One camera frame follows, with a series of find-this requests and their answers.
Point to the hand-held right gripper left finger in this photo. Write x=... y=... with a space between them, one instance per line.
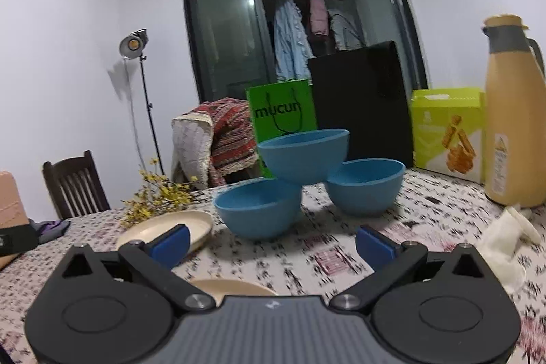
x=170 y=244

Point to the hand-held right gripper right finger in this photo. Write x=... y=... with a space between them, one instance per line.
x=375 y=246

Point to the cream plate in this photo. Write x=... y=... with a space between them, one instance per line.
x=140 y=234
x=226 y=288

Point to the blue bowl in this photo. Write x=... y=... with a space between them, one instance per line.
x=303 y=163
x=367 y=193
x=256 y=219

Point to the purple grey cloth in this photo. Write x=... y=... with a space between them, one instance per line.
x=51 y=229

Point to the yellow flower branch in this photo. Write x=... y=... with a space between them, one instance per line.
x=149 y=206

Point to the pink hard case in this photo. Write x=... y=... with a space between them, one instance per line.
x=10 y=197

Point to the dark wooden chair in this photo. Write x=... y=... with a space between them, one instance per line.
x=70 y=168

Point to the red patterned blanket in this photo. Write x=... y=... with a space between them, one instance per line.
x=226 y=133

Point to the yellow-green snack box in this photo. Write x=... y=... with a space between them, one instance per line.
x=431 y=125

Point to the black paper bag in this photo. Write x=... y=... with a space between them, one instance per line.
x=358 y=99

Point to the green paper bag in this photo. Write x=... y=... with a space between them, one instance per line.
x=277 y=108

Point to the yellow thermos jug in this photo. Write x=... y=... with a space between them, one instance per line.
x=507 y=125

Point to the studio light on stand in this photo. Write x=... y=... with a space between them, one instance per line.
x=131 y=44

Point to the white garment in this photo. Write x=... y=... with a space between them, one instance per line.
x=343 y=31

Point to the dark framed sliding glass door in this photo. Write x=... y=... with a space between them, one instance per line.
x=222 y=31

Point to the light blue shirt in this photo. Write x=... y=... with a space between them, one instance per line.
x=290 y=40

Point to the pink garment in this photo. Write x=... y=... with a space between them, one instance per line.
x=318 y=16

